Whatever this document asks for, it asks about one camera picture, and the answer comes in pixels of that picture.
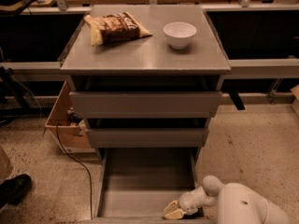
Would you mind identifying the black floor cable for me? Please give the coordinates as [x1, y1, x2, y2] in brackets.
[55, 123, 94, 220]

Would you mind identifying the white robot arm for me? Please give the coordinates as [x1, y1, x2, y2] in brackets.
[164, 175, 291, 224]

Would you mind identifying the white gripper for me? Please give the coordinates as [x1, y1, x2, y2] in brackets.
[164, 187, 208, 220]

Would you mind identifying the grey top drawer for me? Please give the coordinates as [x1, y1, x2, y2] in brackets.
[69, 91, 221, 119]

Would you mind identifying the white ceramic bowl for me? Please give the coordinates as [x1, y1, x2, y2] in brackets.
[164, 21, 197, 49]

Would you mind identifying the open cardboard box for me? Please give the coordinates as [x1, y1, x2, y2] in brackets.
[45, 82, 94, 153]

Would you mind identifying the grey middle drawer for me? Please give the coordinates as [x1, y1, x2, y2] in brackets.
[87, 128, 208, 147]

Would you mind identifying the grey drawer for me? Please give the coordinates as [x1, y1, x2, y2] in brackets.
[87, 128, 208, 147]
[69, 91, 221, 119]
[84, 147, 214, 224]

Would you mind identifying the grey drawer cabinet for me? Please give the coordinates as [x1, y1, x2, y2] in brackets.
[58, 5, 232, 161]

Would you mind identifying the grey metal rail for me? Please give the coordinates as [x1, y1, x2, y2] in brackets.
[3, 58, 299, 81]

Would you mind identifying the black leather shoe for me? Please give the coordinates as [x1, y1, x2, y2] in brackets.
[0, 174, 32, 208]

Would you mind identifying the beige trouser leg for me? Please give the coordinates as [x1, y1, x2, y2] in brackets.
[0, 146, 13, 184]

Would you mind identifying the grey bottom drawer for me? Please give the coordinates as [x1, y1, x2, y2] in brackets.
[84, 147, 214, 224]

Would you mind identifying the brown chip bag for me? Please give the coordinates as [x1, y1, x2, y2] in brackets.
[84, 12, 152, 46]

